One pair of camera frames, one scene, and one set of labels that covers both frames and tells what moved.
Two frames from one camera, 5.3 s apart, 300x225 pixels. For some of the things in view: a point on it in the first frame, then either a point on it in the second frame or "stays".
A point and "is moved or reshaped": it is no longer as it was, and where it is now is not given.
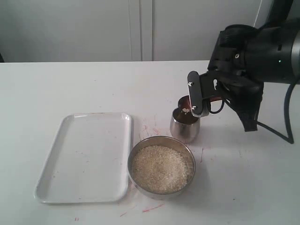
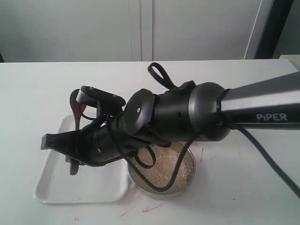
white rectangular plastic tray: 88,161 stays
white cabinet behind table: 121,30 stays
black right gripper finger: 248,111 -> 73,161
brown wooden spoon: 184,103 is moved or reshaped
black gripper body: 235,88 -> 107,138
